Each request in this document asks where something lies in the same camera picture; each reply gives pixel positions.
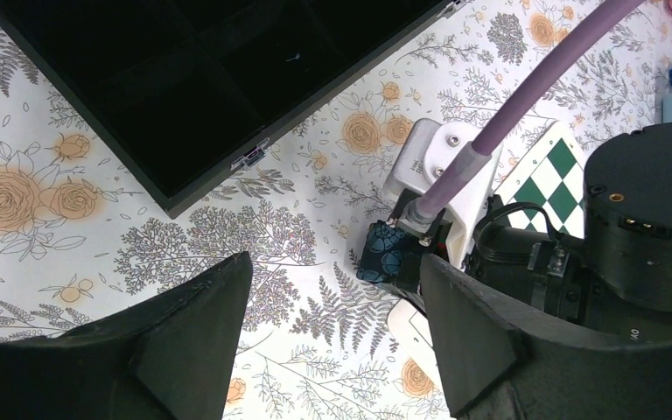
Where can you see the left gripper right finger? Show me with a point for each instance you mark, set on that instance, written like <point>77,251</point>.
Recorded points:
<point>499,358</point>

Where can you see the black display box glass lid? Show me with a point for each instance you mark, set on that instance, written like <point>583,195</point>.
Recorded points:
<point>185,93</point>

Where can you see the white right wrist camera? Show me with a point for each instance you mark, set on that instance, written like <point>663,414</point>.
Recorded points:
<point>430,147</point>

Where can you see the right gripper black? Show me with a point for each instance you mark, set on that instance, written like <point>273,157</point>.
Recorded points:
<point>545,270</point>

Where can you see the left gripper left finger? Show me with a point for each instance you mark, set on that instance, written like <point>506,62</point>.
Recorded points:
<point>168,357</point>

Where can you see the dark blue floral tie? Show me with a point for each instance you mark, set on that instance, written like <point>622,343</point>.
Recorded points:
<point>383,253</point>

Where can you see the green white chessboard mat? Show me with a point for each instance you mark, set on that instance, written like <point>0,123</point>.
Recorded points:
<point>551,175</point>

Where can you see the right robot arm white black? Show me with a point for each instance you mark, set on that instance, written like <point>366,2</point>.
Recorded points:
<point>616,276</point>

